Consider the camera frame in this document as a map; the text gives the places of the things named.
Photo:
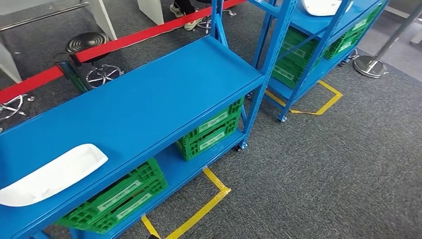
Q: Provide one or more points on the metal desk crossbar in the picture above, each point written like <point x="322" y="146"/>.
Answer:
<point x="43" y="16"/>

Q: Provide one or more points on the blue metal shelf rack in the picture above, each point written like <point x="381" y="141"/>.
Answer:
<point x="148" y="99"/>
<point x="343" y="23"/>

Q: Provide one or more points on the white desk panel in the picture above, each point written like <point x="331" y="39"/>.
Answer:
<point x="104" y="19"/>
<point x="8" y="66"/>
<point x="151" y="11"/>

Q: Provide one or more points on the person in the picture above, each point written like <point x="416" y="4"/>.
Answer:
<point x="184" y="6"/>

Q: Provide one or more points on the white plastic panel part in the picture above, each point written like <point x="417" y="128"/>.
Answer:
<point x="56" y="175"/>
<point x="321" y="6"/>

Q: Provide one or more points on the yellow floor tape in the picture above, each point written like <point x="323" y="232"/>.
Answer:
<point x="204" y="204"/>
<point x="329" y="99"/>

